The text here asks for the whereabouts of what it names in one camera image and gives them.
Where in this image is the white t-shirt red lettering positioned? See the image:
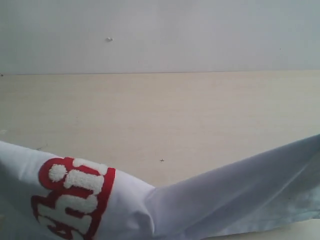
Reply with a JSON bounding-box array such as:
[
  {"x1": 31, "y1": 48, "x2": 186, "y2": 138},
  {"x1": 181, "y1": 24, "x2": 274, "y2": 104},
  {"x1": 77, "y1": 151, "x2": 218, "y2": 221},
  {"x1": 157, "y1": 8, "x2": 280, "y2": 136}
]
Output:
[{"x1": 0, "y1": 135, "x2": 320, "y2": 240}]

